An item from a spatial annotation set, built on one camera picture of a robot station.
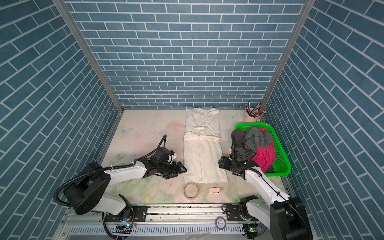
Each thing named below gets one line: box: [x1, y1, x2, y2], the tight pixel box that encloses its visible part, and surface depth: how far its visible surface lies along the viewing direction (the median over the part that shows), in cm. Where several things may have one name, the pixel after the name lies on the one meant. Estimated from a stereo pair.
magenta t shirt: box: [248, 127, 277, 174], surface depth 86 cm
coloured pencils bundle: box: [245, 101, 267, 118], surface depth 107 cm
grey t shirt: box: [232, 126, 273, 162], surface depth 91 cm
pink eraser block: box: [208, 187, 221, 195], surface depth 81 cm
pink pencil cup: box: [244, 113, 259, 122], surface depth 107 cm
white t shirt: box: [183, 107, 228, 184], surface depth 100 cm
